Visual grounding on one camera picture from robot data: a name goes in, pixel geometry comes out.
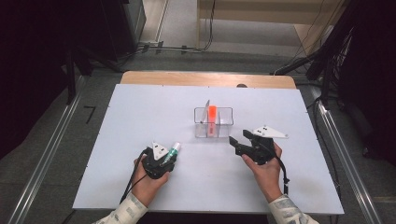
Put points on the person's right hand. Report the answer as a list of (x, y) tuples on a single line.
[(269, 180)]

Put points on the dark cabinet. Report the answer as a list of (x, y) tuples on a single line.
[(124, 28)]

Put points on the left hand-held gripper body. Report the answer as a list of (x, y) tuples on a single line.
[(155, 168)]

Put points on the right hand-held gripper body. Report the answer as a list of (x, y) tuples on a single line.
[(263, 151)]

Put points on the beige wooden shelf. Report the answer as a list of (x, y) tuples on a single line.
[(264, 12)]

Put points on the black stand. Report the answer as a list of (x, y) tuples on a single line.
[(71, 77), (325, 81)]

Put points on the metal rail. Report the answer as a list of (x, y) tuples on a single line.
[(347, 161), (43, 165)]

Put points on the dark curtain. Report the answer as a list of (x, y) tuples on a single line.
[(373, 77), (31, 62)]

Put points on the orange highlighter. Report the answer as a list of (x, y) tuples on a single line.
[(212, 118)]

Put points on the clear plastic organizer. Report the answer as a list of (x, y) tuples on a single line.
[(225, 119)]

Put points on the person's left hand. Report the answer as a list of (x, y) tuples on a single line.
[(148, 189)]

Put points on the clear white pen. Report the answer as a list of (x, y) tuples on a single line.
[(205, 112)]

